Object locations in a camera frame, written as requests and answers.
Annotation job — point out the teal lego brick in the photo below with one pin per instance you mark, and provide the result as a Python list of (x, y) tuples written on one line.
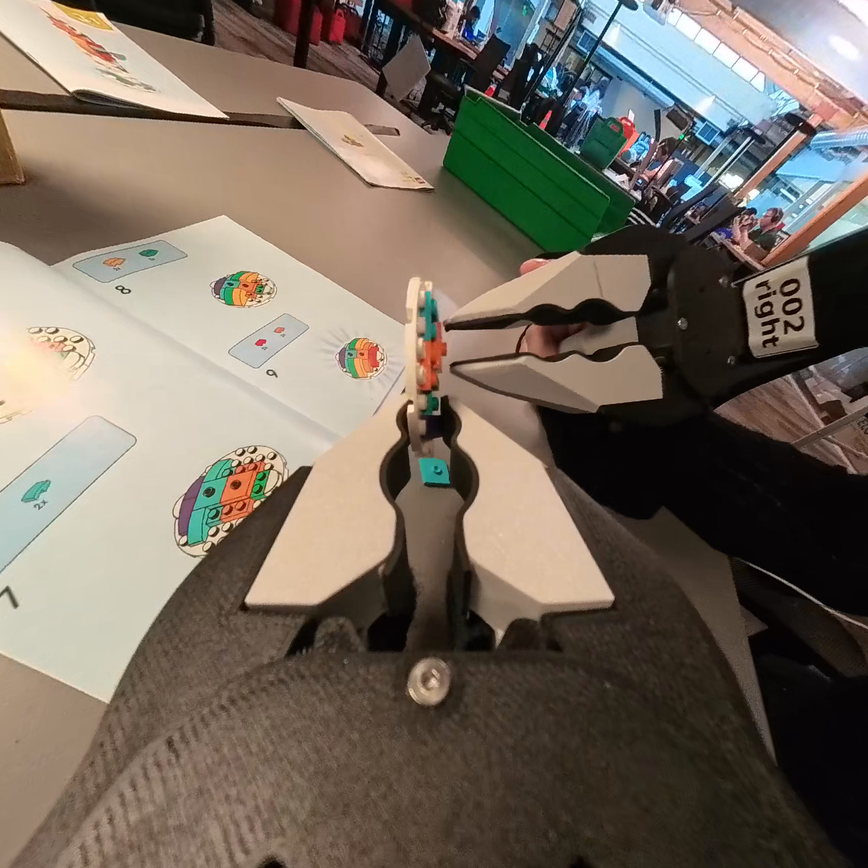
[(434, 473)]

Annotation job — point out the small folded white booklet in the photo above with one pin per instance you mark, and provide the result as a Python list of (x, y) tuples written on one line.
[(352, 142)]

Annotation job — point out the round white lego plate assembly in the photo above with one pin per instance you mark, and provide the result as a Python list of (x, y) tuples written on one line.
[(415, 319)]

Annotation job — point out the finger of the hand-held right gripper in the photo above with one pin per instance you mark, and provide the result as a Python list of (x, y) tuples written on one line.
[(576, 383), (576, 278)]

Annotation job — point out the green plastic bin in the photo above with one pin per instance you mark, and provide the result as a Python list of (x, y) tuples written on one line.
[(529, 176)]

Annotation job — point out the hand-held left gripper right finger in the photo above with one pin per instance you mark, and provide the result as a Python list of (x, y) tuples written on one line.
[(529, 542)]

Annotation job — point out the open light blue instruction booklet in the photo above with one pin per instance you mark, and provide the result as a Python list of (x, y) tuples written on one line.
[(169, 339)]

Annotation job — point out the small green bin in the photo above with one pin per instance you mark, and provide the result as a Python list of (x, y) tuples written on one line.
[(603, 139)]

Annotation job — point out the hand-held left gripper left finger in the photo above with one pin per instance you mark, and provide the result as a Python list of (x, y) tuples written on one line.
[(325, 542)]

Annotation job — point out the person's right hand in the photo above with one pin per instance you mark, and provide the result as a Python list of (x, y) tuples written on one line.
[(553, 339)]

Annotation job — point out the person's right forearm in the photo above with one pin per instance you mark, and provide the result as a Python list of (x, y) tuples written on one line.
[(746, 488)]

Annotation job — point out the closed booklet with red picture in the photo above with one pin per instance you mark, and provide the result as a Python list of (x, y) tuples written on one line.
[(135, 81)]

